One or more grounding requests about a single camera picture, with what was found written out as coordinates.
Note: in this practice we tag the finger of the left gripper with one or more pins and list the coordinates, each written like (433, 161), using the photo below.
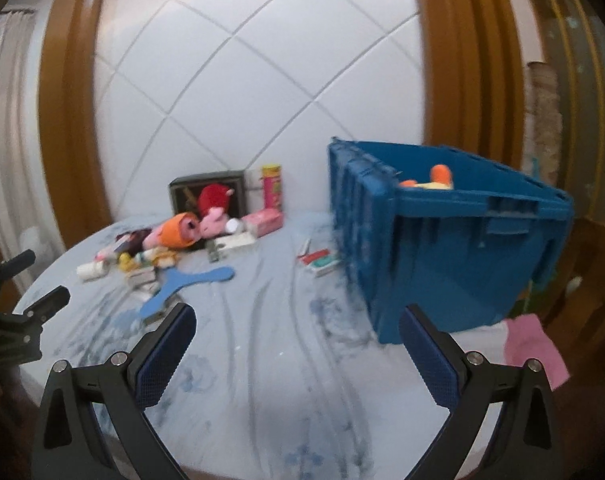
(14, 266)
(46, 307)

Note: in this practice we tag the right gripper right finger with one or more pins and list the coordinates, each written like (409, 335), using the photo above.
(525, 442)

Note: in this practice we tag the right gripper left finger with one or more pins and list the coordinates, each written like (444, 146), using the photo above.
(69, 442)

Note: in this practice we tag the green orange medicine box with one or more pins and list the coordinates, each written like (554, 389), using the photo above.
(142, 277)

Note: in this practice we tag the silver metal clamp tool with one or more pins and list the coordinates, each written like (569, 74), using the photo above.
(166, 308)

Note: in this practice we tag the yellow orange plush toy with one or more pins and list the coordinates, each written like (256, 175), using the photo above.
(440, 179)

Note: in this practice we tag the large white pill bottle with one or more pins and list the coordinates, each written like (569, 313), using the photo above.
(93, 270)

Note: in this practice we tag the yellow rubber duck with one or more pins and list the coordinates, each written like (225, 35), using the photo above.
(126, 263)

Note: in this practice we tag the pink cloth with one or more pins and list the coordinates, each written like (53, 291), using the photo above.
(527, 340)

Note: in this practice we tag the dark maroon pouch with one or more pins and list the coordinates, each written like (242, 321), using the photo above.
(131, 242)

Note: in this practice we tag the white teal medicine bottle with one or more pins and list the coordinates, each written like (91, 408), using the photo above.
(143, 259)

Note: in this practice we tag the small beige doll yellow dress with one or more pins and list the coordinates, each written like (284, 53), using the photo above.
(164, 258)

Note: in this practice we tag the pink pig plush orange dress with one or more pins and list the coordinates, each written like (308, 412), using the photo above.
(185, 230)

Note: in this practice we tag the wooden chair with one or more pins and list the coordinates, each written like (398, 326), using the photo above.
(578, 287)

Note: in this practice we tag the white green medicine box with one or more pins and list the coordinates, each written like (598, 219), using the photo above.
(224, 247)

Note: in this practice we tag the black framed picture box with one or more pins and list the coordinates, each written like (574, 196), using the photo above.
(184, 192)

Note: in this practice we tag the red plush toy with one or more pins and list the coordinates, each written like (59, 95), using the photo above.
(214, 195)

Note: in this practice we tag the white round-cap bottle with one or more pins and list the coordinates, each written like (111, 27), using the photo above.
(234, 226)

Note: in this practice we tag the white curtain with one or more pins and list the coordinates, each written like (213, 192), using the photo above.
(27, 219)

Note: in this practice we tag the blue plastic storage crate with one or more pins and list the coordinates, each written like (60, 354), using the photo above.
(464, 255)

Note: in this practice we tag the pink tissue pack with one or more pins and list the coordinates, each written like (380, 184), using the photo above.
(263, 222)

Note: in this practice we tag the pink yellow snack can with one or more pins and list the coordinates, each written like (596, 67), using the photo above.
(271, 176)

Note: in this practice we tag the red white toothpaste box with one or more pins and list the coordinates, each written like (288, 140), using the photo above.
(317, 262)

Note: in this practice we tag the white padded headboard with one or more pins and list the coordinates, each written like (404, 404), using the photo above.
(196, 86)

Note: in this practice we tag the rolled patterned mat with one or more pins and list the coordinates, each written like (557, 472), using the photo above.
(543, 124)

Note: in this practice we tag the brown wooden headboard frame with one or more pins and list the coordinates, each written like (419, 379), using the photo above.
(474, 86)

